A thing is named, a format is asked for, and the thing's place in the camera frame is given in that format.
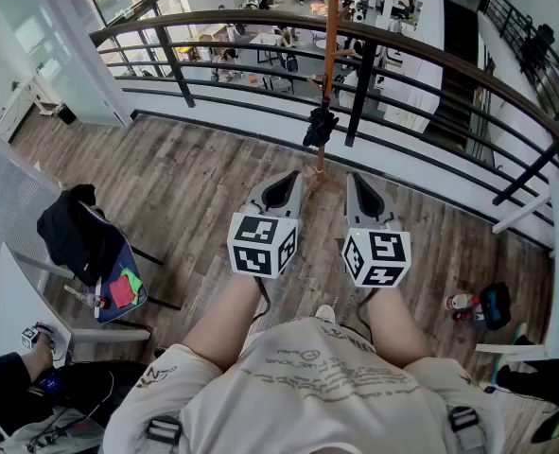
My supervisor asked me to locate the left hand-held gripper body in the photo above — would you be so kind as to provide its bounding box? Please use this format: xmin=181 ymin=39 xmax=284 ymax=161
xmin=226 ymin=169 xmax=305 ymax=281

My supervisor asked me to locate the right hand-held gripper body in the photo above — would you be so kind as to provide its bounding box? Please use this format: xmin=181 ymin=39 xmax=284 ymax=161
xmin=341 ymin=171 xmax=412 ymax=288

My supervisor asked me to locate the brown wooden coat rack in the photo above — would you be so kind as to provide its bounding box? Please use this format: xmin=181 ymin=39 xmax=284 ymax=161
xmin=306 ymin=0 xmax=368 ymax=193

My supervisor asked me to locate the person's right forearm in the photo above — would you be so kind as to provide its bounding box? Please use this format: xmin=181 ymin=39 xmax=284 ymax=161
xmin=364 ymin=287 xmax=434 ymax=369

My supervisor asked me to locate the person's left forearm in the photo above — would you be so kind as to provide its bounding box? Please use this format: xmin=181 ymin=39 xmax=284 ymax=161
xmin=183 ymin=274 xmax=267 ymax=373

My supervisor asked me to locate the red and white can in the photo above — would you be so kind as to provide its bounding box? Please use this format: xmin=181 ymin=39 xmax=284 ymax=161
xmin=445 ymin=293 xmax=480 ymax=310

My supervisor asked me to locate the black and blue bag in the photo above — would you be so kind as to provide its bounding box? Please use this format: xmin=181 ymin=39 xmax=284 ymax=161
xmin=478 ymin=281 xmax=513 ymax=331

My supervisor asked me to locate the green cloth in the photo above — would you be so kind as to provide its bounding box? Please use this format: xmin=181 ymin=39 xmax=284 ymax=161
xmin=119 ymin=265 xmax=144 ymax=306

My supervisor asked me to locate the blue padded chair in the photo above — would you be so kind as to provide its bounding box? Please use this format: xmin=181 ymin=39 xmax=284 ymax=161
xmin=78 ymin=201 xmax=182 ymax=325

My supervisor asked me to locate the red cloth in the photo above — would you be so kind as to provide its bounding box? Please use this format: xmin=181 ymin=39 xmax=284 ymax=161
xmin=108 ymin=274 xmax=136 ymax=309

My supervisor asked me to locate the person's beige printed t-shirt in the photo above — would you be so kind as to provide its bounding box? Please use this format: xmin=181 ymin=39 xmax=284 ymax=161
xmin=101 ymin=317 xmax=505 ymax=454

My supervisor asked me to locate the clear bottle with red cap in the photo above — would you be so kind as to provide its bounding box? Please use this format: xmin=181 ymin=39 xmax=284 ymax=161
xmin=63 ymin=285 xmax=112 ymax=310

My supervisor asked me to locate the dark staircase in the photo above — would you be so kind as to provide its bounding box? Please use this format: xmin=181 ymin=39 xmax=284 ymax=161
xmin=423 ymin=0 xmax=481 ymax=153

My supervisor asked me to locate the black jacket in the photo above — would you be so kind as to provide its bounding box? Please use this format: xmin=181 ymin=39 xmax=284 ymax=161
xmin=36 ymin=183 xmax=124 ymax=288

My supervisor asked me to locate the black railing with wooden top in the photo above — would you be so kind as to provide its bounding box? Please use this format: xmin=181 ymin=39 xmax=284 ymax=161
xmin=89 ymin=9 xmax=559 ymax=250

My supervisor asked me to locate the grey bag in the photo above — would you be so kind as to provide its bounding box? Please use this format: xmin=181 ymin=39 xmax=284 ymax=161
xmin=0 ymin=407 xmax=108 ymax=454

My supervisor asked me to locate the white low cabinet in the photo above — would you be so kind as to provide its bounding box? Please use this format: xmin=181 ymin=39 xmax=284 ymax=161
xmin=0 ymin=78 xmax=39 ymax=141

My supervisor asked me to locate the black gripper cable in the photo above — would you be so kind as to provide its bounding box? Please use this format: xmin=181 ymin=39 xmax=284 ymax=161
xmin=250 ymin=275 xmax=273 ymax=338
xmin=353 ymin=287 xmax=377 ymax=345

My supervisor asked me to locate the grey strap with black buckle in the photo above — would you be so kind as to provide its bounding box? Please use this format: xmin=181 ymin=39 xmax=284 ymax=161
xmin=447 ymin=405 xmax=491 ymax=454
xmin=145 ymin=414 xmax=184 ymax=446

